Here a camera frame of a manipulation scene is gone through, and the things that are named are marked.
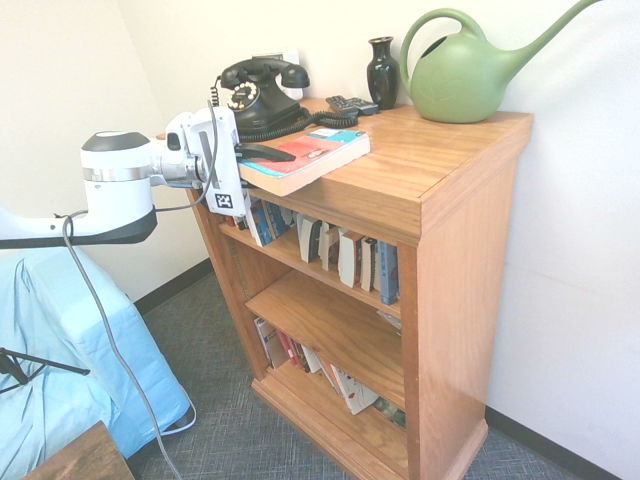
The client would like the black tripod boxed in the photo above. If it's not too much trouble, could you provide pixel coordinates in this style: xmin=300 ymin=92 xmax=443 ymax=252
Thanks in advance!
xmin=0 ymin=346 xmax=92 ymax=387

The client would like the large grey white book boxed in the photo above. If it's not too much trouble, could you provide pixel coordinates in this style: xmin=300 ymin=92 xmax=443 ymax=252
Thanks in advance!
xmin=253 ymin=315 xmax=289 ymax=371

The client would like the white book with red print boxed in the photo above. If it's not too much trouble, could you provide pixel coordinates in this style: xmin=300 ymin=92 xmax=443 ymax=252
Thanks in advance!
xmin=330 ymin=364 xmax=380 ymax=417

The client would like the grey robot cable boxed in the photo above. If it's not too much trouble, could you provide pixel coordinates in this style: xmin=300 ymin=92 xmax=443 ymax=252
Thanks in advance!
xmin=61 ymin=98 xmax=222 ymax=480

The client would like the black remote control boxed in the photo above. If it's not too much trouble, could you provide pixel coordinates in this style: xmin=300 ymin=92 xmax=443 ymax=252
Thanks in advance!
xmin=325 ymin=94 xmax=362 ymax=116
xmin=348 ymin=97 xmax=380 ymax=117

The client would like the black rotary telephone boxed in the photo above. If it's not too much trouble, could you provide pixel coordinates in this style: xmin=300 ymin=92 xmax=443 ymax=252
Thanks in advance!
xmin=208 ymin=73 xmax=360 ymax=143
xmin=218 ymin=56 xmax=312 ymax=137

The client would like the blue cover book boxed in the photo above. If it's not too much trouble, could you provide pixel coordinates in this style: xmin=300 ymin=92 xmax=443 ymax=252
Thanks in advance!
xmin=374 ymin=240 xmax=401 ymax=307

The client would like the plain white book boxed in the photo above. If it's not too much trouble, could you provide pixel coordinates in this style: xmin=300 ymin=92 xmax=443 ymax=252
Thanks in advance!
xmin=302 ymin=344 xmax=323 ymax=376

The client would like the wooden bookshelf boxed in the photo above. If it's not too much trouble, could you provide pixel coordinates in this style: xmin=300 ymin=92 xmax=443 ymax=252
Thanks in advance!
xmin=155 ymin=97 xmax=535 ymax=480

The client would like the green plastic watering can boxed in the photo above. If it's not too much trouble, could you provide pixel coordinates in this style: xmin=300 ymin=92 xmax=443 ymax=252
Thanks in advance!
xmin=398 ymin=0 xmax=609 ymax=125

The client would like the orange spined book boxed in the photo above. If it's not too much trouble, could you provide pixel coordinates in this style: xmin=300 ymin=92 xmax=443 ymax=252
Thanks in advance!
xmin=318 ymin=355 xmax=342 ymax=397

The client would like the brown cover thick book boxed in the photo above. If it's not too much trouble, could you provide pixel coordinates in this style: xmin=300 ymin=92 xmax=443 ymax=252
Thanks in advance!
xmin=336 ymin=227 xmax=365 ymax=289

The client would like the white wall outlet plate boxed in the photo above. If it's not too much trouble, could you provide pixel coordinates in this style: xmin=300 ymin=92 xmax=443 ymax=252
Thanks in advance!
xmin=251 ymin=48 xmax=304 ymax=101

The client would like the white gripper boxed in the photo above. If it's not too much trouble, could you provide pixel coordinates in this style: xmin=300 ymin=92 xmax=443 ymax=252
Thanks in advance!
xmin=182 ymin=106 xmax=298 ymax=218

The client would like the white tube frame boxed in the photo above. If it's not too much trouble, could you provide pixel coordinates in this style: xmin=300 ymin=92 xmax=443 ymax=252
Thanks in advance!
xmin=158 ymin=398 xmax=198 ymax=438

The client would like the small white book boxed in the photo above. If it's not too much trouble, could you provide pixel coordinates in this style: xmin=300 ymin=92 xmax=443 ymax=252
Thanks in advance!
xmin=319 ymin=222 xmax=342 ymax=272

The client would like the light blue cloth cover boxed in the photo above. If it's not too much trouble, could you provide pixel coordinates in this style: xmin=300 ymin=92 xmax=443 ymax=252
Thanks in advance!
xmin=0 ymin=247 xmax=196 ymax=480

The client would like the red and teal paperback book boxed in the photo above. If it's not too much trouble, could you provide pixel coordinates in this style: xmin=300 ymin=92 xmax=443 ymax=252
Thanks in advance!
xmin=237 ymin=127 xmax=372 ymax=198

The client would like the black glossy vase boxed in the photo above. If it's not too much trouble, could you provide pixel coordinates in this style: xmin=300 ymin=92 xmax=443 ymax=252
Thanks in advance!
xmin=367 ymin=35 xmax=401 ymax=111

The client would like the dark red book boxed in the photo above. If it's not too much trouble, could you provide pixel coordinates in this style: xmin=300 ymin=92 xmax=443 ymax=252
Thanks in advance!
xmin=290 ymin=337 xmax=312 ymax=374

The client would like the small wooden table corner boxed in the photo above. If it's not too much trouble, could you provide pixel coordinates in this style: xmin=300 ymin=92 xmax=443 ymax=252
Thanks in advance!
xmin=21 ymin=419 xmax=137 ymax=480

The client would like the bright red book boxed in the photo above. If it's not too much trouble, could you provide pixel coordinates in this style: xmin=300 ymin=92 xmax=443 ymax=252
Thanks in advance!
xmin=277 ymin=329 xmax=303 ymax=370

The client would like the green patterned book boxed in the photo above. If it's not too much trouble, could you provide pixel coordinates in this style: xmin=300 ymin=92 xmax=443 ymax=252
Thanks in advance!
xmin=371 ymin=396 xmax=408 ymax=432

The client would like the black spined paperback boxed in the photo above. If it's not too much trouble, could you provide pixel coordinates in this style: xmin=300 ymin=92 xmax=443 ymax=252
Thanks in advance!
xmin=359 ymin=236 xmax=380 ymax=294

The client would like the black cover white-paged book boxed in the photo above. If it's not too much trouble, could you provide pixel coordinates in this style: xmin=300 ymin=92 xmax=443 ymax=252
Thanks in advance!
xmin=295 ymin=212 xmax=324 ymax=264

